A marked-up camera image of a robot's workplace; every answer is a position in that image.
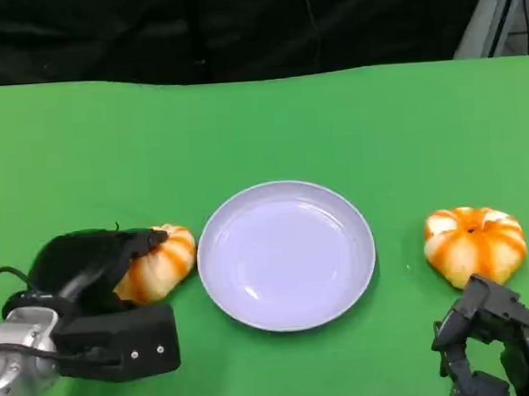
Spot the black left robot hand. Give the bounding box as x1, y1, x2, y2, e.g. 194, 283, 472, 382
25, 221, 174, 319

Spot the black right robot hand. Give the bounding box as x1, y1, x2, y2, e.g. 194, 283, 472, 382
427, 270, 529, 396

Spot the orange and white bread roll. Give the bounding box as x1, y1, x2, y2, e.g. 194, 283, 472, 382
108, 222, 200, 306
421, 202, 529, 292

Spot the lilac plate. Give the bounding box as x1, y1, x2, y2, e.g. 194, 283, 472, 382
192, 175, 382, 338

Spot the black backdrop cloth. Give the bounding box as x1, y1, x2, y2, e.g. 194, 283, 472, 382
0, 0, 496, 98

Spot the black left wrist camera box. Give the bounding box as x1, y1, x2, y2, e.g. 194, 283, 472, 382
50, 301, 183, 387

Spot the black camera cable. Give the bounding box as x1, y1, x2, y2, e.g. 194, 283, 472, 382
0, 334, 122, 364

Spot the grey aluminium frame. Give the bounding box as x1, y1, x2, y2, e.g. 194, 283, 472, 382
449, 0, 529, 61

